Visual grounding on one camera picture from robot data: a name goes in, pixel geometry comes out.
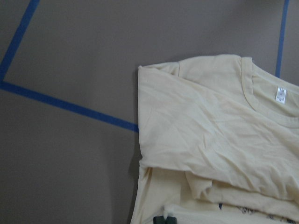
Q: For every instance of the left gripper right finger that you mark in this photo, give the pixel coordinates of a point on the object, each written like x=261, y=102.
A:
x=171, y=220

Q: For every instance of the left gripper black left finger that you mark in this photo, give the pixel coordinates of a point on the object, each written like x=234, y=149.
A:
x=158, y=220

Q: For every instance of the beige long sleeve shirt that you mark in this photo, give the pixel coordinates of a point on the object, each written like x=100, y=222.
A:
x=219, y=139

